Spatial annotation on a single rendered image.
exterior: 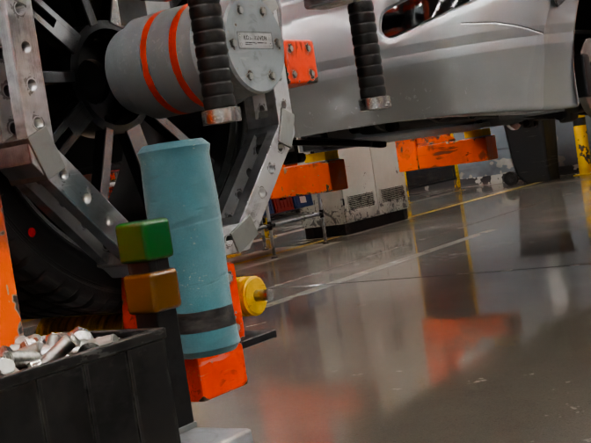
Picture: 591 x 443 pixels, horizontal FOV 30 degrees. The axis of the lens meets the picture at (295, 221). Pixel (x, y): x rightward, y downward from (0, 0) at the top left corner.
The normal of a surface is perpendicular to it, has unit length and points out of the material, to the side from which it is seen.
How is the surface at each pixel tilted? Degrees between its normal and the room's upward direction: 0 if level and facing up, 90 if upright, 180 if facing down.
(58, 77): 90
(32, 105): 90
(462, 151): 90
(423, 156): 90
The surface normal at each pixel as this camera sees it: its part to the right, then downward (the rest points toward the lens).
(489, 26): 0.09, 0.04
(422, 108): -0.29, 0.34
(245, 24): 0.81, -0.09
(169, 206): -0.26, 0.08
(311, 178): -0.56, 0.13
